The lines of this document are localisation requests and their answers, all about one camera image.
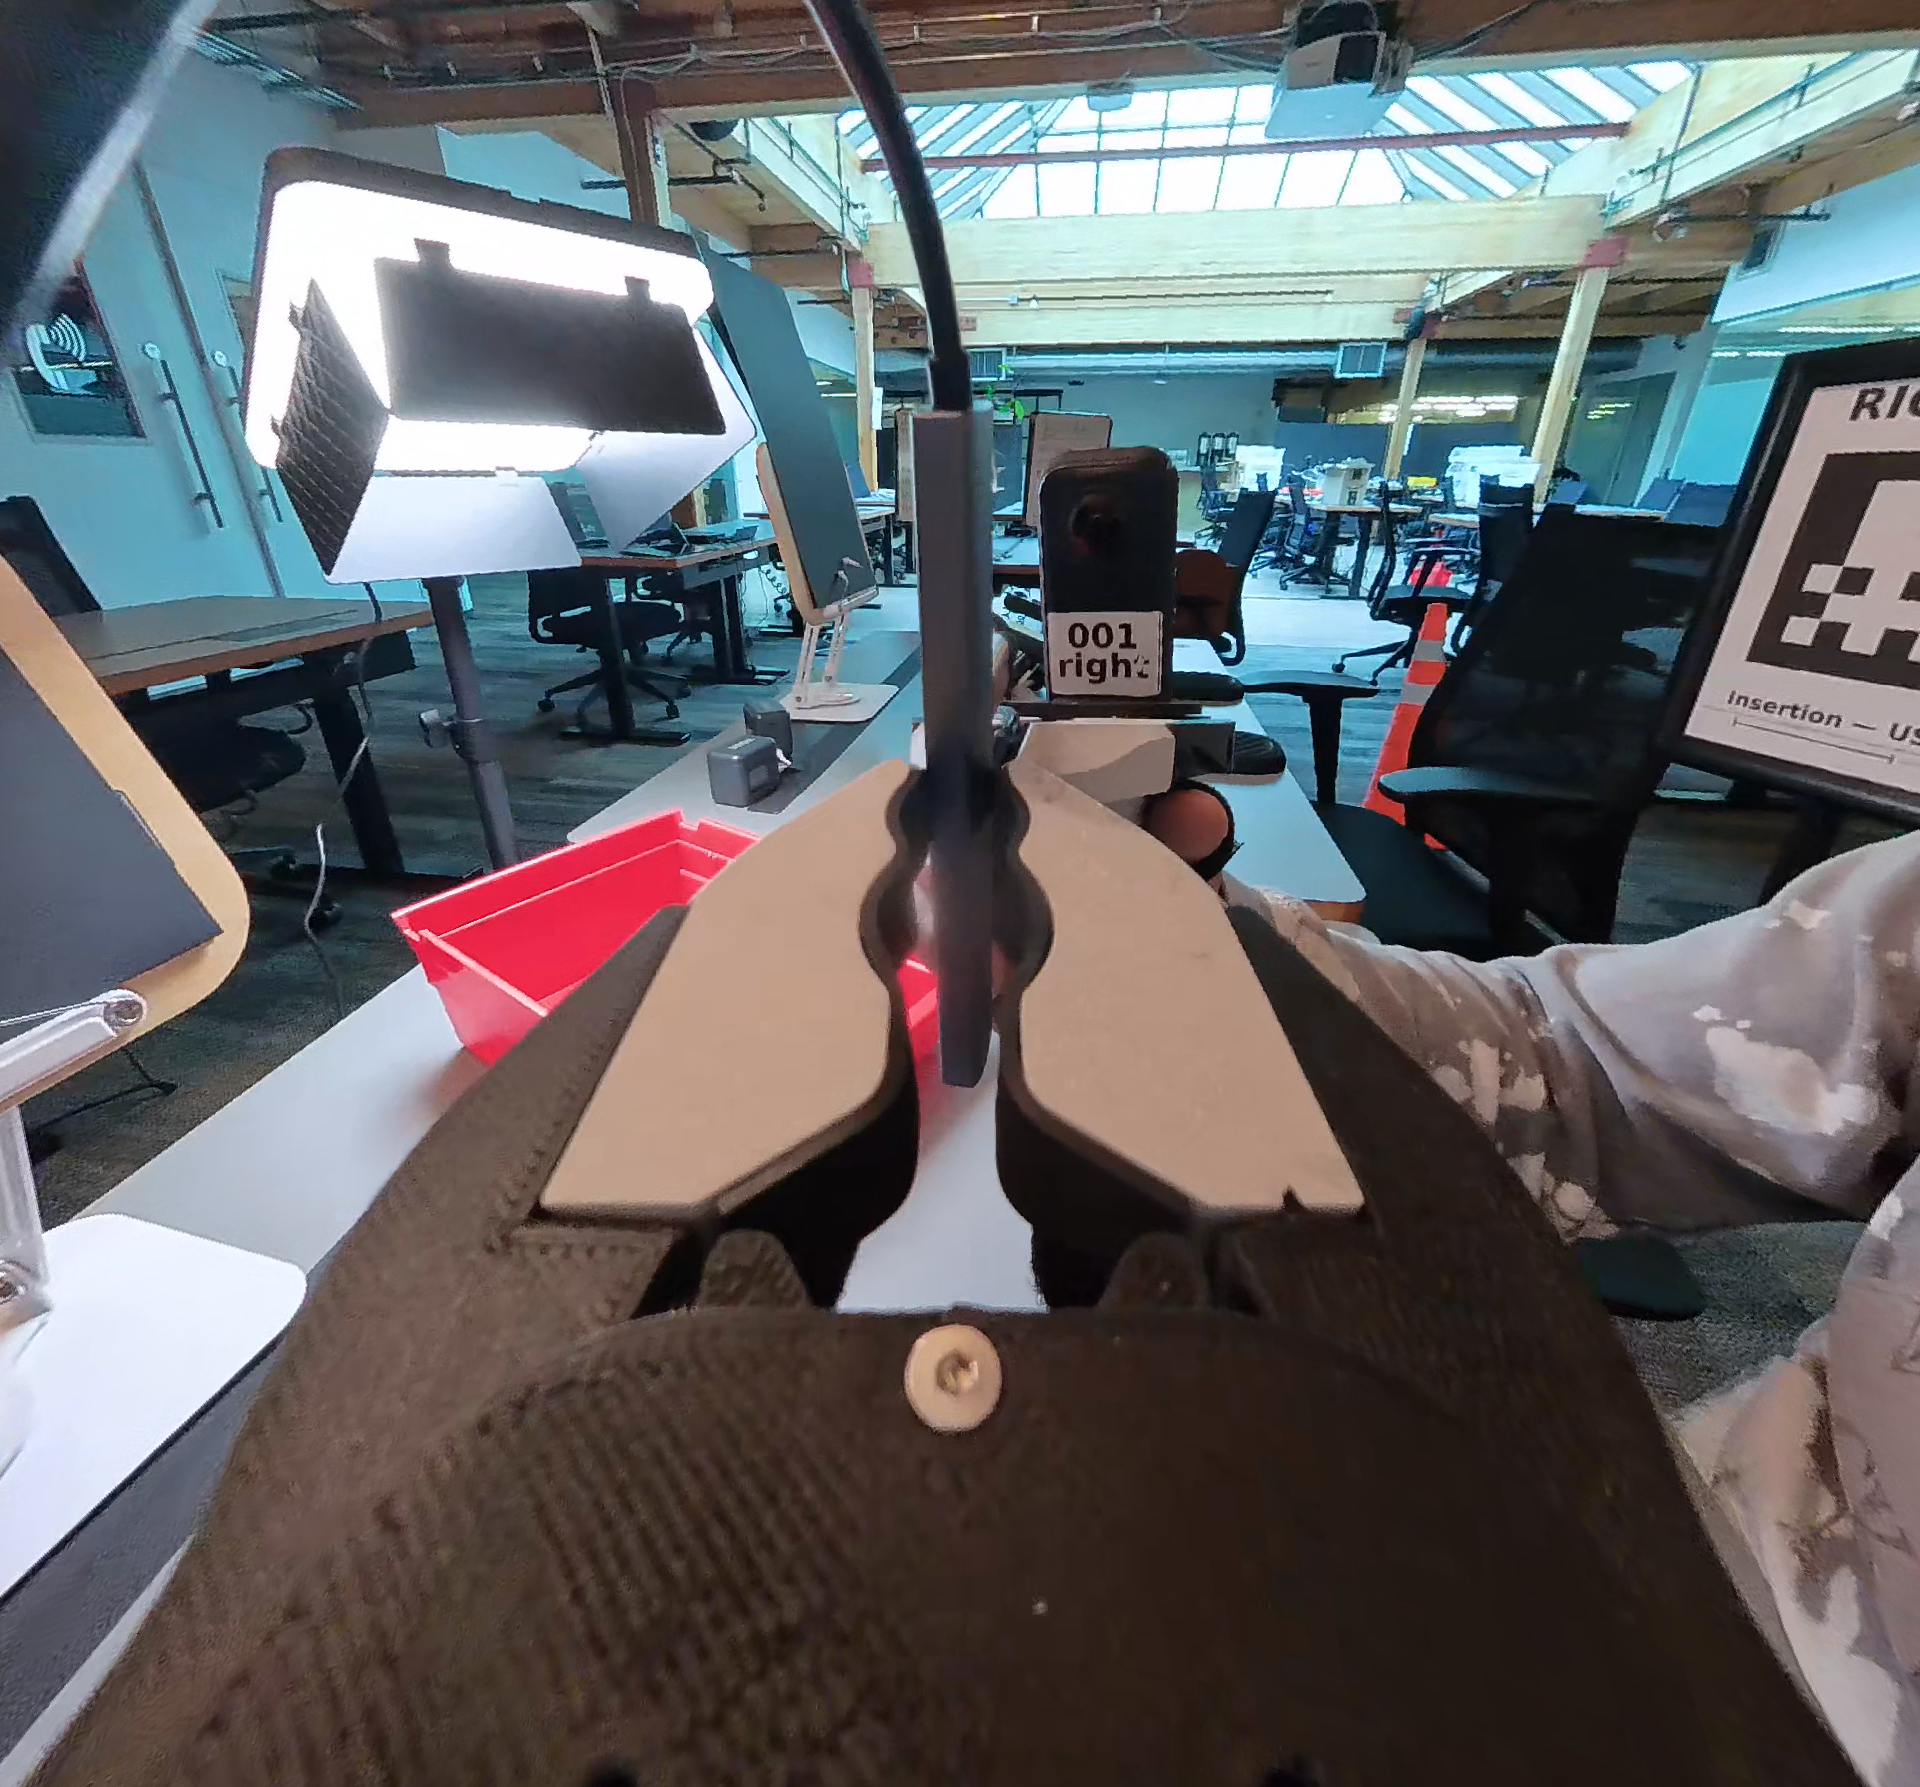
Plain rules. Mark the red storage bin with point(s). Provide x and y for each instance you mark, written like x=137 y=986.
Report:
x=511 y=961

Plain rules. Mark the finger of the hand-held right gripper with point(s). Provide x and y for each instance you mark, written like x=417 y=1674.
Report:
x=1110 y=760

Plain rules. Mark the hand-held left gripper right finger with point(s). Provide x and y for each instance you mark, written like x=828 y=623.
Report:
x=1185 y=1051

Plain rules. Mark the dark blurred panel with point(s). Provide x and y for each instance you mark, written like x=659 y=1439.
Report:
x=92 y=46

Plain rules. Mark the ceiling projector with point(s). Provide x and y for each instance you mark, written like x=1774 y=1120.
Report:
x=1335 y=61

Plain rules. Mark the framed black-white marker sign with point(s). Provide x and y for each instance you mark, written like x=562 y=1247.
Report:
x=1846 y=571

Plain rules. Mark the orange traffic cone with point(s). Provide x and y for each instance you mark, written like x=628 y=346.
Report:
x=1410 y=722

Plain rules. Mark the white tablet stand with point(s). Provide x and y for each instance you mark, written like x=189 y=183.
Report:
x=840 y=699
x=150 y=1339

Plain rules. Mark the person's right forearm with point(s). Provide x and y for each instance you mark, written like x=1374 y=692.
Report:
x=1577 y=1067

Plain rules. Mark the black light stand pole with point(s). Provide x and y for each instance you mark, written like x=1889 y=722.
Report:
x=475 y=737

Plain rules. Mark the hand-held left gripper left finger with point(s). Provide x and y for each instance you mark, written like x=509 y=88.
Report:
x=721 y=1051

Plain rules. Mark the grey usb hub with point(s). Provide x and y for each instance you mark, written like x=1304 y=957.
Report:
x=962 y=615

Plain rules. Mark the small grey box device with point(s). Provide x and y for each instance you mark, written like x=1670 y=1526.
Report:
x=743 y=776

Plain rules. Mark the person's right hand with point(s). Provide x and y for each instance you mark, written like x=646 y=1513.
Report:
x=1194 y=818

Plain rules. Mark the dark office desk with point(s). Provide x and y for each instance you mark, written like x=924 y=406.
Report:
x=675 y=554

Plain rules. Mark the white studio light panel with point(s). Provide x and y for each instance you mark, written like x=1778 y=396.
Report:
x=493 y=364

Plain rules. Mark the black office chair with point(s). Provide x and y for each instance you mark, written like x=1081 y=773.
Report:
x=608 y=647
x=1529 y=706
x=1306 y=684

